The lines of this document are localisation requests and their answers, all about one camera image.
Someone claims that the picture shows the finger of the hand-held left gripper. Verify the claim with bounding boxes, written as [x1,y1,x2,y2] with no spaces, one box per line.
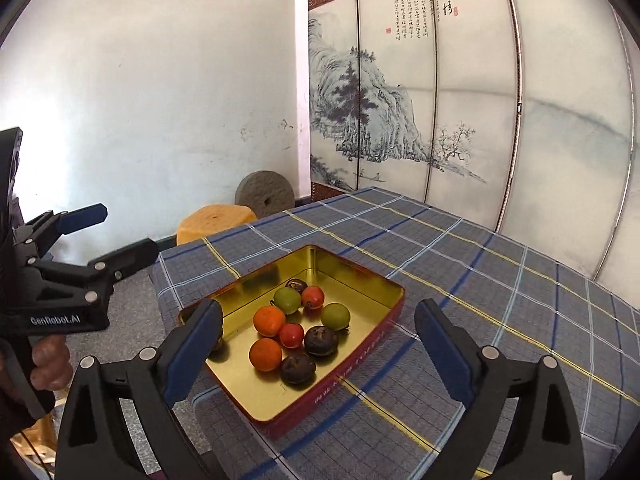
[22,237,160,311]
[12,203,108,261]

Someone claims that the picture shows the grey plaid tablecloth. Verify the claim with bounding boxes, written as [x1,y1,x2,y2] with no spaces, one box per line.
[151,186,640,480]

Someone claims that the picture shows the gold rectangular tin box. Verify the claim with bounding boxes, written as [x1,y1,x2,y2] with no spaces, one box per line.
[177,245,406,438]

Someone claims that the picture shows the green round fruit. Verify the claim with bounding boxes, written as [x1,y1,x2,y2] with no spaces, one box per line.
[320,303,351,331]
[273,287,302,313]

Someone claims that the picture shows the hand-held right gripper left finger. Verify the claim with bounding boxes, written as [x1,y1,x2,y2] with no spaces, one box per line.
[54,297,224,480]

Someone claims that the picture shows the light wooden chair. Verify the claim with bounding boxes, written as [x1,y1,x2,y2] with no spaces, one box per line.
[11,412,57,463]

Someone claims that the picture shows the orange round fruit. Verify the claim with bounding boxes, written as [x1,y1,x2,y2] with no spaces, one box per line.
[253,306,287,338]
[249,338,283,372]

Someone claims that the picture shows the painted folding screen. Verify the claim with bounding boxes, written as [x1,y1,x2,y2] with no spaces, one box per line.
[307,0,640,296]

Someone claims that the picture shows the person's left hand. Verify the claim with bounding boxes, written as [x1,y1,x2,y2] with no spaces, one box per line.
[30,334,73,391]

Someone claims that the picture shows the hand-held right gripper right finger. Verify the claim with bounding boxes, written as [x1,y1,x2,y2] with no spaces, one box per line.
[414,297,586,480]

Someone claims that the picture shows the red round fruit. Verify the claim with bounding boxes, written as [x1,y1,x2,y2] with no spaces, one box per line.
[278,323,305,349]
[301,285,326,310]

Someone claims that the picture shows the round grey millstone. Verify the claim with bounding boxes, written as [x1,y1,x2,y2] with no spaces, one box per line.
[236,171,295,221]

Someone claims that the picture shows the yellow wooden stool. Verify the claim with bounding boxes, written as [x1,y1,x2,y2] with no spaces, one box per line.
[176,204,257,246]

